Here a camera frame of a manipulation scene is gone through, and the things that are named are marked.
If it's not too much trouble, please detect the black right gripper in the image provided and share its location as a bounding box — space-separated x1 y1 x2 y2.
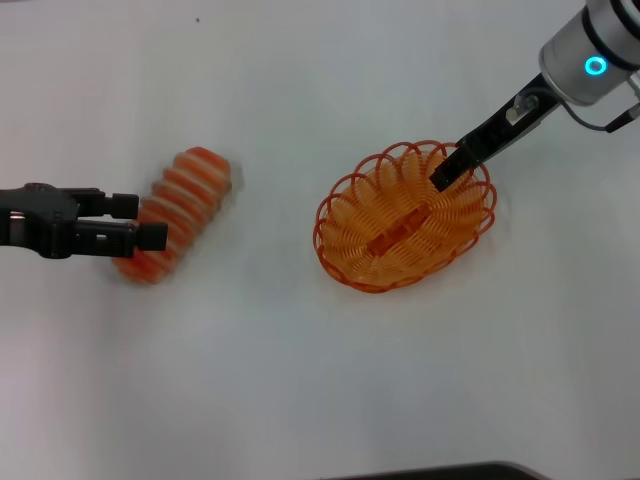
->
428 72 565 195

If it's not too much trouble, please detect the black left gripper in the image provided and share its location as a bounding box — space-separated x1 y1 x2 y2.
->
0 182 169 261

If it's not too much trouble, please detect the orange woven plastic basket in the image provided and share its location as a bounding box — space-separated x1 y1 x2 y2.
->
312 139 498 296

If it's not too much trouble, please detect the orange striped bread loaf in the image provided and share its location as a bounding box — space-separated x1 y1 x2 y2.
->
110 145 234 287

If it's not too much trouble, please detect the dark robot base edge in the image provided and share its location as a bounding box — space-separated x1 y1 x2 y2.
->
319 460 551 480

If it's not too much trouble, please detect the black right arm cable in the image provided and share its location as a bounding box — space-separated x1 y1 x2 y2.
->
565 97 640 134

